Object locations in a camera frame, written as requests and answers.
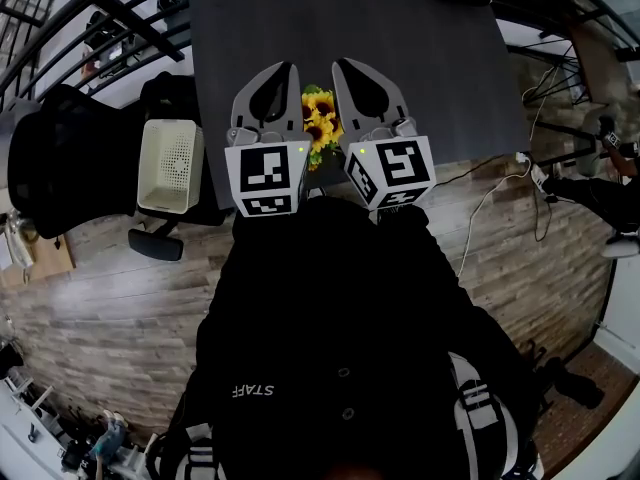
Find long white cable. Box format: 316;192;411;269
455;160;534;280

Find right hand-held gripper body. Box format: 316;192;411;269
342;115;438;213

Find black metal railing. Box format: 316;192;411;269
0;0;640;114

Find person's right forearm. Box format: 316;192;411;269
374;205;471;309

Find grey striped backpack strap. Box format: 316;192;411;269
172;421;221;480
446;351;524;480

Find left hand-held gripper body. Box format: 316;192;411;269
223;125;313;219

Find black table top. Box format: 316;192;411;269
188;0;532;210

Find yellow sunflower bouquet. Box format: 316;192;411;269
299;83;346;172

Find black office chair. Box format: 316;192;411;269
6;70;229;263

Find white long desk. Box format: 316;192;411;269
0;375;69;480

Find thin black cable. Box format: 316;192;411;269
432;153;519;189

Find person's black jacket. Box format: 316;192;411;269
144;195;546;480

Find cream perforated plastic basket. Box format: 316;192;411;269
135;118;206;216

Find light wooden desk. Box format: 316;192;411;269
0;207;76;289

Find looped black cable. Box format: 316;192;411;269
532;187;555;243

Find black floor stand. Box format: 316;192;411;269
519;338;606;410

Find grey plastic chair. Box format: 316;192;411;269
574;112;609;179

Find person's left forearm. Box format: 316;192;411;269
214;212;311;309

